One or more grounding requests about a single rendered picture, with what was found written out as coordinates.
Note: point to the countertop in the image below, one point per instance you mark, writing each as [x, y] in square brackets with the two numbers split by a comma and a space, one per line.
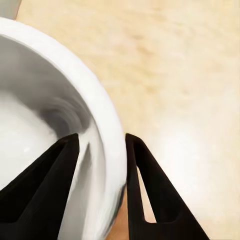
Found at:
[172, 69]

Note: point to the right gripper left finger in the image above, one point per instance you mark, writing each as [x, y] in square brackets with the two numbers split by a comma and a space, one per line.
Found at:
[33, 204]

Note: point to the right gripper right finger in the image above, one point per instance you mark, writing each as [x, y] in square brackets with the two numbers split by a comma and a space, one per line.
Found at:
[174, 219]

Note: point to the coffee cup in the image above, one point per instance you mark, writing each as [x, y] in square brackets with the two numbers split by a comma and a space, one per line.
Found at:
[47, 92]

